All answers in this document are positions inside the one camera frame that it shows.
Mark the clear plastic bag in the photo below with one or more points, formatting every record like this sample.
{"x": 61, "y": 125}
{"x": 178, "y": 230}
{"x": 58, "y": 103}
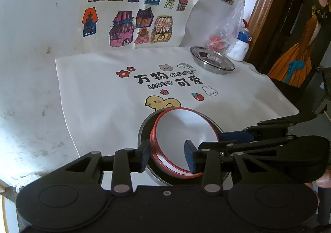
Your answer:
{"x": 225, "y": 34}

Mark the person's right hand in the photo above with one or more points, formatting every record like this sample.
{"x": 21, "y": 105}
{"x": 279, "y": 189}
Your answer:
{"x": 322, "y": 182}

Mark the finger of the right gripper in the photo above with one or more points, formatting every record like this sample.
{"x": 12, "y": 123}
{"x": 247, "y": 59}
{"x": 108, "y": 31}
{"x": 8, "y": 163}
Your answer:
{"x": 239, "y": 136}
{"x": 223, "y": 146}

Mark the white bottle blue cap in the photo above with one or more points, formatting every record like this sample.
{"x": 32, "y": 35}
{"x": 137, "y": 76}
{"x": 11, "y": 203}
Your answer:
{"x": 242, "y": 45}

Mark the orange dress painting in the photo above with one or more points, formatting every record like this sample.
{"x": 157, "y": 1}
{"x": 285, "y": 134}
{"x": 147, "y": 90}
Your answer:
{"x": 301, "y": 50}

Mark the white red-rimmed bowl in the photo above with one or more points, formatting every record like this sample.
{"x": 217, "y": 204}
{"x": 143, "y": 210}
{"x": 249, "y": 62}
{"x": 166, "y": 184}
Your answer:
{"x": 172, "y": 127}

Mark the wooden door frame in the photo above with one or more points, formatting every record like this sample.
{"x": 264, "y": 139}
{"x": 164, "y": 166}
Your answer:
{"x": 261, "y": 25}

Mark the houses drawing paper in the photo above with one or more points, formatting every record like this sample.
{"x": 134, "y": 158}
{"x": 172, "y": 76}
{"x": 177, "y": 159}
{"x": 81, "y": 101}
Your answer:
{"x": 120, "y": 24}

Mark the deep steel bowl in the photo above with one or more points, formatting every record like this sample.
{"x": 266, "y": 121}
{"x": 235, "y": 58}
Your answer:
{"x": 161, "y": 177}

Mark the rear steel plate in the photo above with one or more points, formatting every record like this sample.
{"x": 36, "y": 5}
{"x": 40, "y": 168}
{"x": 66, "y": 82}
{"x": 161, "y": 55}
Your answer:
{"x": 212, "y": 61}

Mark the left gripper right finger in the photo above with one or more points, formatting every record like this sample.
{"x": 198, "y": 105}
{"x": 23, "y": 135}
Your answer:
{"x": 206, "y": 160}

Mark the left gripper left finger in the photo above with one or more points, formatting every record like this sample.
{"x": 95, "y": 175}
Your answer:
{"x": 125, "y": 162}

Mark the white printed table mat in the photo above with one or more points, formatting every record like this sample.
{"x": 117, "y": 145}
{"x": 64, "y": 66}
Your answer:
{"x": 106, "y": 97}

